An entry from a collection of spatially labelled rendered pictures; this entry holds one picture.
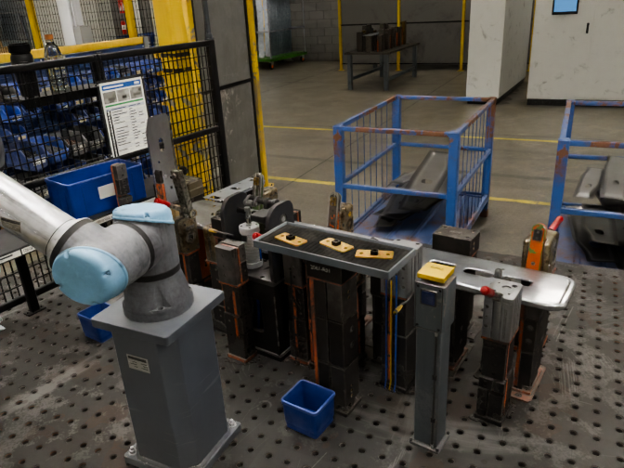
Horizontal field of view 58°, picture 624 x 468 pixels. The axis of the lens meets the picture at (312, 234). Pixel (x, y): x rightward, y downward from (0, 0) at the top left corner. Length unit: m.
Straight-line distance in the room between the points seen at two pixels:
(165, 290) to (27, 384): 0.79
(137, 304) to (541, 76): 8.52
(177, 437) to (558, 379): 1.03
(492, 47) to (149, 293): 8.47
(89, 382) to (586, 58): 8.40
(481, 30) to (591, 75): 1.73
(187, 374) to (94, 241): 0.37
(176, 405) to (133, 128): 1.41
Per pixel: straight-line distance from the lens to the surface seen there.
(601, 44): 9.27
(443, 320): 1.22
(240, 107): 5.13
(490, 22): 9.32
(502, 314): 1.35
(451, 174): 3.42
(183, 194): 1.87
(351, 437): 1.47
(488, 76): 9.39
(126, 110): 2.41
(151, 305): 1.20
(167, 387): 1.27
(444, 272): 1.20
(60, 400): 1.79
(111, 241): 1.08
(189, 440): 1.36
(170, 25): 2.63
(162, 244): 1.16
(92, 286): 1.06
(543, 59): 9.30
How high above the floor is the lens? 1.70
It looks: 23 degrees down
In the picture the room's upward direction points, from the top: 3 degrees counter-clockwise
